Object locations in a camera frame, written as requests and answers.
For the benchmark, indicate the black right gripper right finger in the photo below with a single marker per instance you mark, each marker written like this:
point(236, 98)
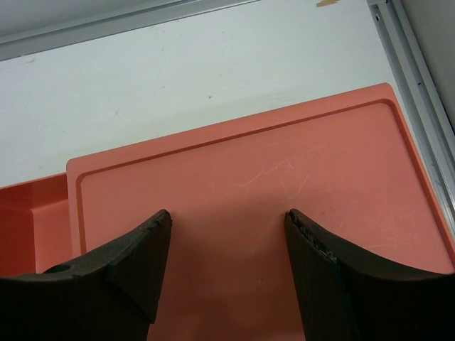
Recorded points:
point(346, 292)

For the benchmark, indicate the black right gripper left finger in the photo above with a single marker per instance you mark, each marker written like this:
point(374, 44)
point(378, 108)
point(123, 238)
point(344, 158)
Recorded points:
point(109, 293)

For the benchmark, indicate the salmon pull-out drawer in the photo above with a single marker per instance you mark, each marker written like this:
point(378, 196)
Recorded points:
point(36, 228)

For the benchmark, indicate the salmon drawer box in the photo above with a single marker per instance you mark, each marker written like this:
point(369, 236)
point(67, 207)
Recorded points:
point(347, 161)

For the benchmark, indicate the aluminium table frame rail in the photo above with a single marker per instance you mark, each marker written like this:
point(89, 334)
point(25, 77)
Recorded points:
point(78, 77)

